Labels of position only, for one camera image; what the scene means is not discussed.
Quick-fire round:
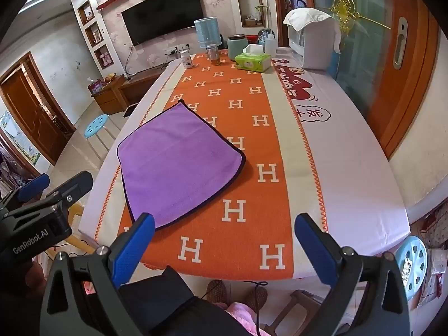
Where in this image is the light blue cylindrical container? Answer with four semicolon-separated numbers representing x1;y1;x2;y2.
194;17;222;49

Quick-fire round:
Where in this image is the blue round stool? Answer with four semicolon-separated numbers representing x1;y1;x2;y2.
84;114;121;155
395;235;428;293

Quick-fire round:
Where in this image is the black cable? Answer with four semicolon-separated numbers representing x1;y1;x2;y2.
245;280;267;336

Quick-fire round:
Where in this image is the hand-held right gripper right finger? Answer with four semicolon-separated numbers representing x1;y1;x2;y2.
294;213;410;336

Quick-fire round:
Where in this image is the teal canister with dark lid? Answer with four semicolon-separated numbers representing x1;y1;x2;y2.
227;34;250;62

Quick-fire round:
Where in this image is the brown wooden door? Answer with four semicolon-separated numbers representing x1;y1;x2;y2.
0;52;76;167

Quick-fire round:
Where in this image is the white plastic bottle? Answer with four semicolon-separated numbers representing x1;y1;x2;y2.
264;30;279;54

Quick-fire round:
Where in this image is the dark cloth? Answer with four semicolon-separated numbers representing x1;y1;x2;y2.
119;266;253;336

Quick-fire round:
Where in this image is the pile of plastic packets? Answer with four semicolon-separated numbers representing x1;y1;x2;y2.
416;210;448;309

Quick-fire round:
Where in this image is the green tissue box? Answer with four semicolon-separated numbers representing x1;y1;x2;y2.
234;45;273;71

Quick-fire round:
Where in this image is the glass jar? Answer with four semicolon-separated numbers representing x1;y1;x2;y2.
206;44;221;66

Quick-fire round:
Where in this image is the orange letter-print blanket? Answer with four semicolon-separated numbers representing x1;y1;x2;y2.
94;52;330;282

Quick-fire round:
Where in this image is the beige plastic stool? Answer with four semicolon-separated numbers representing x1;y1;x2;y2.
269;289;330;336

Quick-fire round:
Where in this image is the black wall television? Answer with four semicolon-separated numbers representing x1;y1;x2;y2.
121;0;204;47

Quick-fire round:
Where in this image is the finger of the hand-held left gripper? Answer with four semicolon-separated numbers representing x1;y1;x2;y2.
16;173;50;204
44;170;94;214

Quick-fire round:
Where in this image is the pink cloth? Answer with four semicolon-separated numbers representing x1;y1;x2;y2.
226;301;261;336

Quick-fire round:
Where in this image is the white countertop appliance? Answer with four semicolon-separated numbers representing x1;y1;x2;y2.
287;9;342;71

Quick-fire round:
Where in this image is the colourful wall poster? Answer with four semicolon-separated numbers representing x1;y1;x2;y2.
0;108;39;165

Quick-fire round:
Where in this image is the white folded cloth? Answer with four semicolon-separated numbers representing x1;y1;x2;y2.
283;8;337;32

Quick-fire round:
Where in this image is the red wall shelf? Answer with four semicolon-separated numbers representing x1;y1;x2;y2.
96;0;131;10

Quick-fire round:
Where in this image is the silver sliding door handle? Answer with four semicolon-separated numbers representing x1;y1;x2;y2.
393;17;409;70

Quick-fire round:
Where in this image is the wooden glass sliding door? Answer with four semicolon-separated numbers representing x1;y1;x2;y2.
311;0;440;158

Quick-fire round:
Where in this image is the wooden television cabinet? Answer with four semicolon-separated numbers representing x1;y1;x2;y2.
90;66;170;114

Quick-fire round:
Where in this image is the gold hanging ornament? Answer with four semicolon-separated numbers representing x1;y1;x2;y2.
331;0;393;53

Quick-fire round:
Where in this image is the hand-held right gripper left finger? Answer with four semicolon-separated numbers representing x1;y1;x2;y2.
40;213;155;336

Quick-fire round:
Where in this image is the brown slipper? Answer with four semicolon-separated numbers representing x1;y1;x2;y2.
206;279;230;305
245;285;268;316

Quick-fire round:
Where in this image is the purple towel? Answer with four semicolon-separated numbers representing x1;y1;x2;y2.
116;100;246;231

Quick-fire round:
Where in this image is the white tablecloth with red print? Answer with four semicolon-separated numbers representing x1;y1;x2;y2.
78;47;411;282

